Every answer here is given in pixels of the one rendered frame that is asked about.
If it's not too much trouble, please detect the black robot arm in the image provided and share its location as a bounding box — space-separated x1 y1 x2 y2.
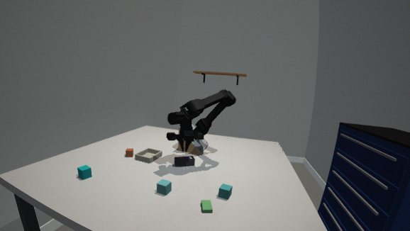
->
167 89 236 142

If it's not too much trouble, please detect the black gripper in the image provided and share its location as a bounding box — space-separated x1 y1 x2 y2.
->
167 123 204 152

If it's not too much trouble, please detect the green flat block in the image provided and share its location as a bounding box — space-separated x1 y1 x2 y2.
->
201 201 213 213

